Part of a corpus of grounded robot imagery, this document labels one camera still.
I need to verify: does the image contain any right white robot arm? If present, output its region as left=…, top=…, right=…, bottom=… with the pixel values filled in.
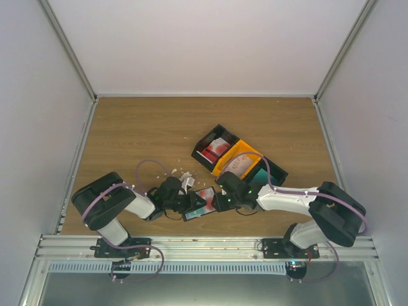
left=212, top=171, right=367, bottom=258

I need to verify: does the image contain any red card stack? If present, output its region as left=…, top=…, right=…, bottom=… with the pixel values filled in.
left=198, top=138, right=230, bottom=164

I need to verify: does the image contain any teal VIP card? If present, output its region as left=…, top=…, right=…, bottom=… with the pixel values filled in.
left=184, top=207, right=205, bottom=221

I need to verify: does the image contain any orange card bin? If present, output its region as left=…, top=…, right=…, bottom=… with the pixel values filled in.
left=212, top=140, right=261, bottom=179

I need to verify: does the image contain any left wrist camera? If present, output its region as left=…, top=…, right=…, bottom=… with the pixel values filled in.
left=180, top=173, right=195, bottom=191

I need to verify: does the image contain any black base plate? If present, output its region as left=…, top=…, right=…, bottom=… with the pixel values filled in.
left=90, top=237, right=152, bottom=259
left=255, top=238, right=320, bottom=259

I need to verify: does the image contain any teal card stack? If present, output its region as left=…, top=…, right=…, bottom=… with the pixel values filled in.
left=250, top=169, right=270, bottom=184

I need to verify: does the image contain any grey slotted cable duct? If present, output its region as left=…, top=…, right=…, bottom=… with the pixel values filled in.
left=48, top=260, right=286, bottom=276

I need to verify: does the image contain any white VIP card stack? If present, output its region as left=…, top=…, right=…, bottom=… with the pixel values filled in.
left=225, top=154, right=253, bottom=177

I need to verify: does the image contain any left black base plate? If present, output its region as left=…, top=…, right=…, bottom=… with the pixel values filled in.
left=90, top=237, right=152, bottom=259

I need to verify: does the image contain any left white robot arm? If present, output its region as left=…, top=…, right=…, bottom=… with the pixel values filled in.
left=71, top=172, right=207, bottom=258

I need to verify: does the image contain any red VIP card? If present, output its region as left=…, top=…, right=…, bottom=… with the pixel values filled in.
left=198, top=187, right=215, bottom=215

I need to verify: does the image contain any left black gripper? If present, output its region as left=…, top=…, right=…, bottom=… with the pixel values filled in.
left=164, top=191, right=208, bottom=214

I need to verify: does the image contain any left frame post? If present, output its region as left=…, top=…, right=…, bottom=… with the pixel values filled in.
left=38, top=0, right=97, bottom=104

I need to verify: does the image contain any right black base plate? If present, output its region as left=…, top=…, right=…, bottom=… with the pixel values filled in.
left=255, top=238, right=320, bottom=259

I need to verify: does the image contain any black leather card holder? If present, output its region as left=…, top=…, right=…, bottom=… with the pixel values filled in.
left=182, top=187, right=216, bottom=222

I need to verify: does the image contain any black card bin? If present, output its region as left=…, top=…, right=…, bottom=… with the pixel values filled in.
left=191, top=124, right=240, bottom=171
left=244, top=158, right=288, bottom=186

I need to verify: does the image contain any right frame post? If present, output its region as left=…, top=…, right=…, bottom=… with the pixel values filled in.
left=312, top=0, right=380, bottom=103

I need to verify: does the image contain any aluminium rail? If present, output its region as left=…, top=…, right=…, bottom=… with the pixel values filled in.
left=35, top=235, right=379, bottom=261

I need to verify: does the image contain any frame post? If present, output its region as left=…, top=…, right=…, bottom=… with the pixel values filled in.
left=312, top=0, right=380, bottom=103
left=38, top=0, right=97, bottom=104

